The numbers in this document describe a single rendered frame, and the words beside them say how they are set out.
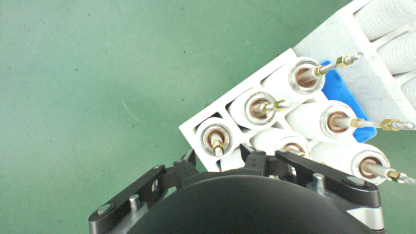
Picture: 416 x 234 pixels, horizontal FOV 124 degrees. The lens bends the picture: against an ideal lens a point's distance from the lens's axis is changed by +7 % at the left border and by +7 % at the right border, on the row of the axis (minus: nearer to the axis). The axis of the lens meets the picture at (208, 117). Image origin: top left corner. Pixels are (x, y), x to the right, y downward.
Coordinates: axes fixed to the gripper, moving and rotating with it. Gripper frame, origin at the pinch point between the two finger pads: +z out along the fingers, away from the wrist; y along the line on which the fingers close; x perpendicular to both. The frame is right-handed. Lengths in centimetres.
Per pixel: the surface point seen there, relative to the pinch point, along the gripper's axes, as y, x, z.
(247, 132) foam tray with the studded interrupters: 9.5, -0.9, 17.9
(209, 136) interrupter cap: -1.3, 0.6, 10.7
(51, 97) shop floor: -73, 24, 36
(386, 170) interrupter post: 31.1, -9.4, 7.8
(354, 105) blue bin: 48, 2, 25
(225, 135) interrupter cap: 2.5, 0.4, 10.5
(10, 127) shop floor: -96, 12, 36
